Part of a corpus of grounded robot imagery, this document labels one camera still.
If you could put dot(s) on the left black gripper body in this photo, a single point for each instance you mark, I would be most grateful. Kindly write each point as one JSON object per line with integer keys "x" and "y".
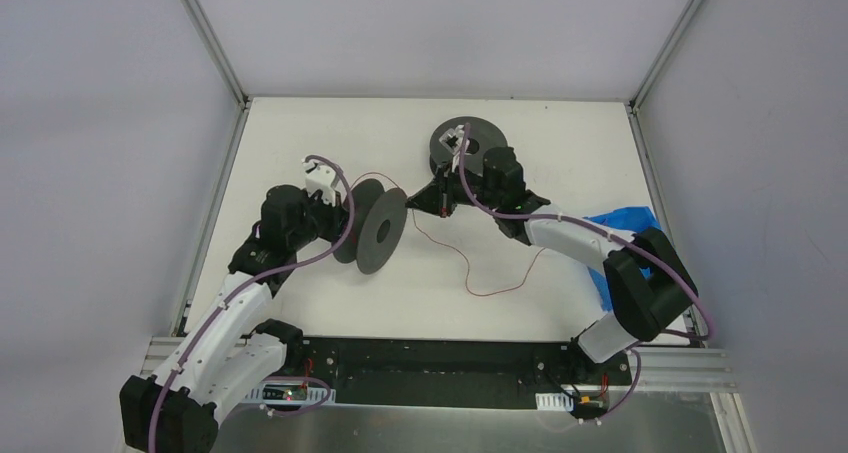
{"x": 330, "y": 221}

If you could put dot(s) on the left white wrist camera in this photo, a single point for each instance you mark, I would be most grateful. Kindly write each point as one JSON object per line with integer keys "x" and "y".
{"x": 321, "y": 181}

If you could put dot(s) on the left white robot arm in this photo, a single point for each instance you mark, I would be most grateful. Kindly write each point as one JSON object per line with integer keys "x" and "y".
{"x": 182, "y": 404}

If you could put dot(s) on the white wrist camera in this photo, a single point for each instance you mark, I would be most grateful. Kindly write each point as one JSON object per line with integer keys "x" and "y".
{"x": 321, "y": 181}
{"x": 453, "y": 140}

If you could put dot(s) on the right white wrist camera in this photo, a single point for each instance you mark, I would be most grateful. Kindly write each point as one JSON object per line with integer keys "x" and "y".
{"x": 453, "y": 140}

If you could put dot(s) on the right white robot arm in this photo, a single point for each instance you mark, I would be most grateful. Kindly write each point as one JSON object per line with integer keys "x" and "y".
{"x": 647, "y": 283}

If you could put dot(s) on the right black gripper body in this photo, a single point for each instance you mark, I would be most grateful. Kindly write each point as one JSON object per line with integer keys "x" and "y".
{"x": 448, "y": 189}

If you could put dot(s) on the black cable spool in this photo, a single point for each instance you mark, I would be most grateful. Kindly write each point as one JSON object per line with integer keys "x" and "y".
{"x": 485, "y": 135}

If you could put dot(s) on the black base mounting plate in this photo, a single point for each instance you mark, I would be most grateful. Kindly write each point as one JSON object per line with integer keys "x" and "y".
{"x": 429, "y": 373}

